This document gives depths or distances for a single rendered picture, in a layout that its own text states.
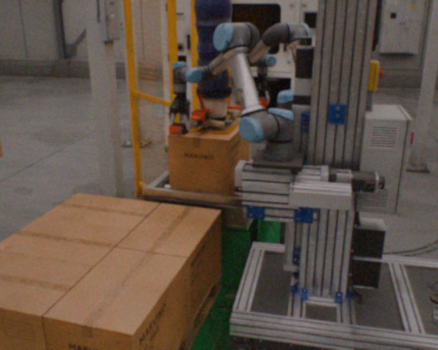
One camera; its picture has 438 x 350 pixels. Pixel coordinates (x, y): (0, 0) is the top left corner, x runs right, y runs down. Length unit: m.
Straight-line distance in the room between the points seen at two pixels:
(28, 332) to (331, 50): 1.78
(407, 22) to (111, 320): 10.09
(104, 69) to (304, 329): 2.43
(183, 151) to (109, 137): 1.09
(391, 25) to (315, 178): 9.23
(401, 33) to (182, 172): 8.81
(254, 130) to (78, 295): 1.03
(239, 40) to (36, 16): 11.61
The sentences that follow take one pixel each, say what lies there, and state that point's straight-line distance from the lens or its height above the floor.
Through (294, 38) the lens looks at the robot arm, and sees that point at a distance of 2.77.
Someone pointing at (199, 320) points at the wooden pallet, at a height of 0.02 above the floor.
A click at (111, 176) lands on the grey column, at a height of 0.37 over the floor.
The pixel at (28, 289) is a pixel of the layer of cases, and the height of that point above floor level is 0.54.
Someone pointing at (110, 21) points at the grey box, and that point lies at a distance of 3.72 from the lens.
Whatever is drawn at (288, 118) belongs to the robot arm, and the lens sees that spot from 2.10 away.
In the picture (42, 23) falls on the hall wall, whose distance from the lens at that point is 13.43.
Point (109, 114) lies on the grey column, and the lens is 3.82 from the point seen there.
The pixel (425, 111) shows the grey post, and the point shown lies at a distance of 5.50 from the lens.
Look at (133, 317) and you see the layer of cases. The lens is 1.95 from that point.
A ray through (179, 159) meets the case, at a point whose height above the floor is 0.80.
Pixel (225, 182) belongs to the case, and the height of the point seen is 0.67.
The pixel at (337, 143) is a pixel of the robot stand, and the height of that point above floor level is 1.09.
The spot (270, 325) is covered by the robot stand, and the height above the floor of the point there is 0.23.
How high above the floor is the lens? 1.70
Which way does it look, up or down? 20 degrees down
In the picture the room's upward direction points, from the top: straight up
